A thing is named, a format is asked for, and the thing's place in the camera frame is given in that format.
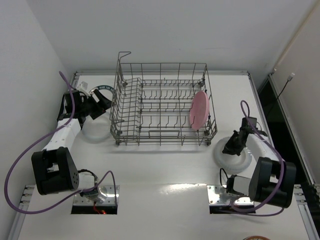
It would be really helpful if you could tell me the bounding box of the pink plastic plate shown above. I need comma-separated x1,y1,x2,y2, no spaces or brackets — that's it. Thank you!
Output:
189,91,210,131

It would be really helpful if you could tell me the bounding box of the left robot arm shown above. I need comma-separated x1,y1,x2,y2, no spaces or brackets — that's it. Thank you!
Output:
31,86,113,195

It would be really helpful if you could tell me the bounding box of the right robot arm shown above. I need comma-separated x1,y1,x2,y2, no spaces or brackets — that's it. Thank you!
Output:
214,117,297,209

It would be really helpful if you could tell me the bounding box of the green rimmed printed plate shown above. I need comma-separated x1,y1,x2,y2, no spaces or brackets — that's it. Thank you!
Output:
89,84,115,98

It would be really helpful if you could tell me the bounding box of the brown round object bottom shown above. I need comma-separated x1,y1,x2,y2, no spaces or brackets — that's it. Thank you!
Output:
243,235,270,240

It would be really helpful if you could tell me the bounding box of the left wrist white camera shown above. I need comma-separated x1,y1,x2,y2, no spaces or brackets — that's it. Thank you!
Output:
75,81,88,95

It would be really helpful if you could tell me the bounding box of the grey wire dish rack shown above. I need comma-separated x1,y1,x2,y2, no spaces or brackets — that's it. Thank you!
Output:
110,51,218,146

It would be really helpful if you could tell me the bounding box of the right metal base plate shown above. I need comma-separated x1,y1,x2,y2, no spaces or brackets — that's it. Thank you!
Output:
207,185,255,207

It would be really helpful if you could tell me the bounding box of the metal base plate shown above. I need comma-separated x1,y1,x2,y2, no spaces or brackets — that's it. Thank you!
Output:
207,185,255,207
72,185,120,207

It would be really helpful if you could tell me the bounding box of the hanging black usb cable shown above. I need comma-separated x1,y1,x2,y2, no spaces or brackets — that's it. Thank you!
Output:
264,72,296,118

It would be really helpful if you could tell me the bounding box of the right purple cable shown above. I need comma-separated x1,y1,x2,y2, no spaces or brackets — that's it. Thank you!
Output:
229,99,287,216

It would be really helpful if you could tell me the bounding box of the purple cable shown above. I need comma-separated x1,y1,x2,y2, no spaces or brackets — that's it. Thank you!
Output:
3,70,118,216
229,99,287,216

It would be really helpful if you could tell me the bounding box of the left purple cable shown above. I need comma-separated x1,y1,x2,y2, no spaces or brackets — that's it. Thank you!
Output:
3,70,118,216

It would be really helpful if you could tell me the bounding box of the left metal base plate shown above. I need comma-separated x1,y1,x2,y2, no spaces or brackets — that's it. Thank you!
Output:
72,185,120,207

